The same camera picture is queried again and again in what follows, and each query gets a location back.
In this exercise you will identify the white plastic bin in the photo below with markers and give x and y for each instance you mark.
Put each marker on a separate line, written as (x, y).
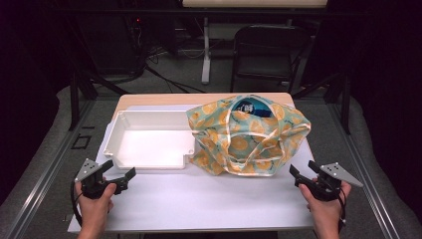
(151, 146)

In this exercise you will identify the white table sheet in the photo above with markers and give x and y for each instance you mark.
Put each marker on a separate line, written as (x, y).
(199, 202)

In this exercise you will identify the black metal stand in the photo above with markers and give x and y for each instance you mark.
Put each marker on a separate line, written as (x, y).
(346, 106)
(74, 99)

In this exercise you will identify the person's left hand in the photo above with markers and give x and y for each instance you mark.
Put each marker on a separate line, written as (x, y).
(94, 210)

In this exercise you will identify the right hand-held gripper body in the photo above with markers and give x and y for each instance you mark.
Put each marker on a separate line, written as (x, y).
(326, 186)

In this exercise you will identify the aluminium frame rail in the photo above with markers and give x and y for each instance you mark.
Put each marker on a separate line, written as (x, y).
(46, 172)
(368, 179)

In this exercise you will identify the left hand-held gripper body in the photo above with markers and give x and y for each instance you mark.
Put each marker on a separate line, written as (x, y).
(94, 186)

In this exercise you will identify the white desk leg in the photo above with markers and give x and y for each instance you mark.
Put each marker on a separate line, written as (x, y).
(206, 49)

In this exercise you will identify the orange-print cloth bag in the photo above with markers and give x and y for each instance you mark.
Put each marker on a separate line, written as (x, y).
(245, 146)

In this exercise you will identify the small metal bracket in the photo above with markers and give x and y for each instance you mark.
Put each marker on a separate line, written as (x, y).
(67, 218)

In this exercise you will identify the black folding chair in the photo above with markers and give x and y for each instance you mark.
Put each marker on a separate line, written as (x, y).
(268, 49)

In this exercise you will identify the person's right hand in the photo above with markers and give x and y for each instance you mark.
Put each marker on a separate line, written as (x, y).
(326, 212)

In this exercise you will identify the blue snack pouch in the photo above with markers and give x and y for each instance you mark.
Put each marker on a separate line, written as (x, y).
(252, 108)

